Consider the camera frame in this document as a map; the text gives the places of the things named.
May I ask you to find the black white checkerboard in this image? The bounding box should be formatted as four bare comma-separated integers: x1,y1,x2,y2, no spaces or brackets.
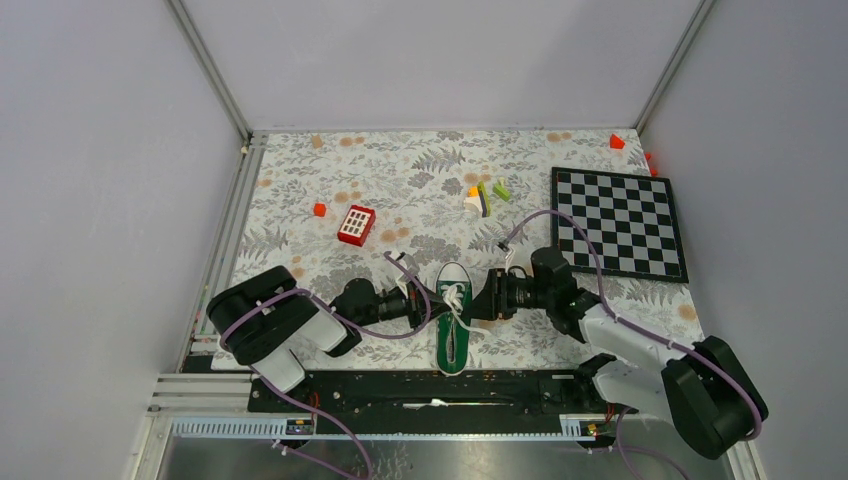
551,167,689,283

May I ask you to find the red block far corner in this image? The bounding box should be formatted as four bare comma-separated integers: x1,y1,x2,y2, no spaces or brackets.
609,134,626,150

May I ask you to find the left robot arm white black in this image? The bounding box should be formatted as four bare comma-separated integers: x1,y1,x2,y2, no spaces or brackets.
206,266,448,411

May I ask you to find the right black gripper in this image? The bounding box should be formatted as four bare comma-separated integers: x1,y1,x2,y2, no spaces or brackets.
461,268,553,321

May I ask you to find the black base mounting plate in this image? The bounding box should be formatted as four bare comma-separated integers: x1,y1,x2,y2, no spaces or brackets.
248,369,623,435

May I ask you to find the right aluminium corner post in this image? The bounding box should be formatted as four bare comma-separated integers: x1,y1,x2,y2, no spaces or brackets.
633,0,717,135

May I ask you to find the red block at wall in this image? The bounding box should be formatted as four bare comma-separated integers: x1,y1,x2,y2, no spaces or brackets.
645,152,659,177

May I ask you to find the purple cable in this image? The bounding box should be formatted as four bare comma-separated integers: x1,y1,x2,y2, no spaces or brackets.
498,209,764,480
218,250,433,480

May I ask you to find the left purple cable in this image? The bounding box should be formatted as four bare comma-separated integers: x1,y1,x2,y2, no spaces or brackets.
218,250,433,480

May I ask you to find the red white brick block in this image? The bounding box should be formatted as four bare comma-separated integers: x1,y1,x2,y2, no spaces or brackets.
337,205,376,247

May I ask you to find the green white sneaker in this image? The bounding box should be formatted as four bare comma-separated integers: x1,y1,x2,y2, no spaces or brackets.
436,262,473,376

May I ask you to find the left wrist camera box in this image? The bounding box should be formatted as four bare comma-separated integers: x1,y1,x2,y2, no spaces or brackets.
390,251,420,296

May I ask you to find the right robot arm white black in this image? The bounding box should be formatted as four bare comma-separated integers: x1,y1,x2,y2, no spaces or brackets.
467,247,769,459

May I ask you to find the left aluminium corner post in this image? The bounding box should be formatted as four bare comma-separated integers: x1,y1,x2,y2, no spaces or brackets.
164,0,253,145

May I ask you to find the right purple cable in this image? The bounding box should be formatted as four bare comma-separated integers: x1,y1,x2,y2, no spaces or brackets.
498,209,764,480

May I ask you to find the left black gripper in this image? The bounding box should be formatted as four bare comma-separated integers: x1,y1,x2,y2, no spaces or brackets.
354,277,454,330

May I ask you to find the white shoelace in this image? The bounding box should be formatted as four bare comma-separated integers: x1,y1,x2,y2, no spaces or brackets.
439,282,490,336

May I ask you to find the aluminium frame rail front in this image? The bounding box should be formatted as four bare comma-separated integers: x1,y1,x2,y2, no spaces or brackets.
142,372,743,444

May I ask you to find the aluminium corner post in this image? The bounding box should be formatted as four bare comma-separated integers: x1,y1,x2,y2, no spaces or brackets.
633,0,717,135
164,0,253,145

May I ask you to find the floral patterned table mat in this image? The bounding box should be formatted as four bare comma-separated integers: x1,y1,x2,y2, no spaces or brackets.
230,129,704,370

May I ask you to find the lime green block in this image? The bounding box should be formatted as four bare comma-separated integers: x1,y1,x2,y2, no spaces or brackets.
493,180,512,202

